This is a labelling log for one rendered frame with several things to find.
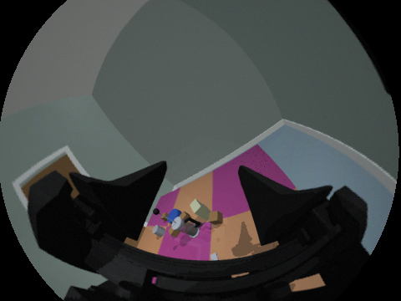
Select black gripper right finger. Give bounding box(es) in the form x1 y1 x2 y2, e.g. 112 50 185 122
237 165 333 247

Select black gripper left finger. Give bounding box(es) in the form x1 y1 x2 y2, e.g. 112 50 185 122
69 161 167 241

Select grey flat bar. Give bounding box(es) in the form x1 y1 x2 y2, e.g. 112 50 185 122
210 253 218 261

